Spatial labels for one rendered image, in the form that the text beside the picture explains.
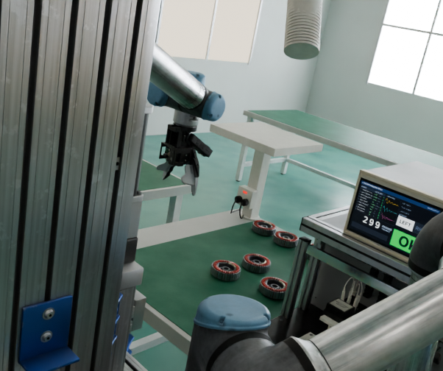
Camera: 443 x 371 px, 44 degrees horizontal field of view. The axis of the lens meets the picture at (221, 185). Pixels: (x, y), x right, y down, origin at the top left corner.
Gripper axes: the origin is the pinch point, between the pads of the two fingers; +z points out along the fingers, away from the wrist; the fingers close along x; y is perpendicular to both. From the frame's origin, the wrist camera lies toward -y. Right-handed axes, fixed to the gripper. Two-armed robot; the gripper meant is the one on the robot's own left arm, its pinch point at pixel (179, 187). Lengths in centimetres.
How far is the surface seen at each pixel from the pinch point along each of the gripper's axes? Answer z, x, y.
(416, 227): -7, 61, -34
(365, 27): -63, -346, -650
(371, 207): -7, 46, -33
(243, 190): 26, -42, -81
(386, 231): -2, 53, -34
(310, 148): -4, -13, -85
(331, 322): 27, 49, -24
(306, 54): -40, -39, -102
